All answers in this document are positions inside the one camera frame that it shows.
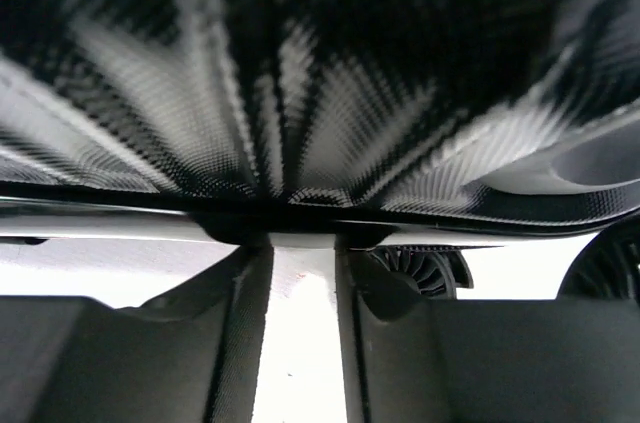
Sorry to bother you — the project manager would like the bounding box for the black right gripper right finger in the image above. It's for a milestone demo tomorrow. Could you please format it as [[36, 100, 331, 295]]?
[[335, 250, 639, 422]]

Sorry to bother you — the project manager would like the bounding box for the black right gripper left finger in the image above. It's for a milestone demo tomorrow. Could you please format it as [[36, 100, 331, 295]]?
[[1, 245, 274, 422]]

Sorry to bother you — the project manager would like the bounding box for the black suitcase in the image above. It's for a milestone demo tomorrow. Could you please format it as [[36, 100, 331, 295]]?
[[1, 0, 639, 247]]

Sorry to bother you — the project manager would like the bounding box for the black suitcase wheel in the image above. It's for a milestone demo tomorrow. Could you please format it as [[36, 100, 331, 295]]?
[[367, 245, 475, 299], [557, 225, 639, 304]]

